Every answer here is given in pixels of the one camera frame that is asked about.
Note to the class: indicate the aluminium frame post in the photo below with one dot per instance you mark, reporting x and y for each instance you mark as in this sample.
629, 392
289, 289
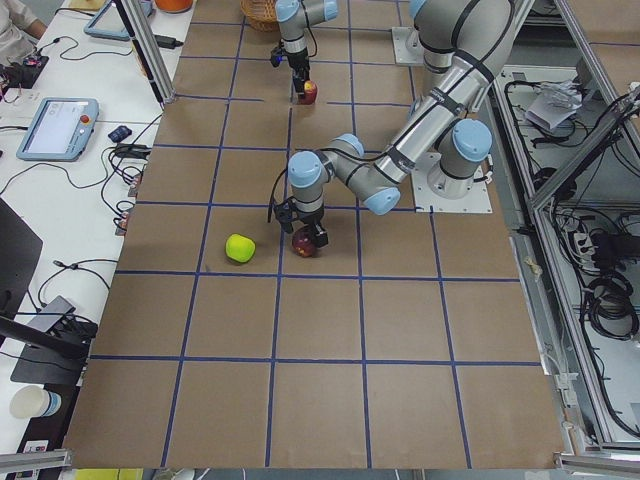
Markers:
147, 50

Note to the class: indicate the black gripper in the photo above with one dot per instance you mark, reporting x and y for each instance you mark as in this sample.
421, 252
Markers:
308, 218

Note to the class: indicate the orange bucket with lid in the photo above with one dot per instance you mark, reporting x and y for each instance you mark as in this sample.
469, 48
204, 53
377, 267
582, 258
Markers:
174, 6

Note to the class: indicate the white paper cup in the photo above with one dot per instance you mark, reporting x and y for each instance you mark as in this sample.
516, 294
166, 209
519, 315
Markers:
33, 401

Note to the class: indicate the black power adapter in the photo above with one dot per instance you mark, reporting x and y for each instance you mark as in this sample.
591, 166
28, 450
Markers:
167, 42

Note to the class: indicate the red yellow apple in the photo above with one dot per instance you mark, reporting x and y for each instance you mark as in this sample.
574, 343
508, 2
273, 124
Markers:
308, 94

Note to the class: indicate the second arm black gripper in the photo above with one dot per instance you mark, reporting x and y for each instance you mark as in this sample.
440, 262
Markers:
299, 62

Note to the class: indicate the black monitor stand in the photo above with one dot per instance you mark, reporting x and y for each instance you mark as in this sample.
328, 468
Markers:
56, 343

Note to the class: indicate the blue teach pendant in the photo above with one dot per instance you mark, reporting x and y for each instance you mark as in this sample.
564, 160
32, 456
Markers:
60, 130
107, 24

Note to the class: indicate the woven wicker basket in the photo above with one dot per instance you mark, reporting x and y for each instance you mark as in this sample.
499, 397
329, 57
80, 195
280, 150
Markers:
260, 14

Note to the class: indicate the dark red apple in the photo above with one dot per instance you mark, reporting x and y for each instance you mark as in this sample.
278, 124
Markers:
302, 242

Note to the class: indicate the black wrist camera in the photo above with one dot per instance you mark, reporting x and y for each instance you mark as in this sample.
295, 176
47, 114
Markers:
284, 211

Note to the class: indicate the green apple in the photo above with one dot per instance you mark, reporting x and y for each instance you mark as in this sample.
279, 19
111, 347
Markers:
239, 248

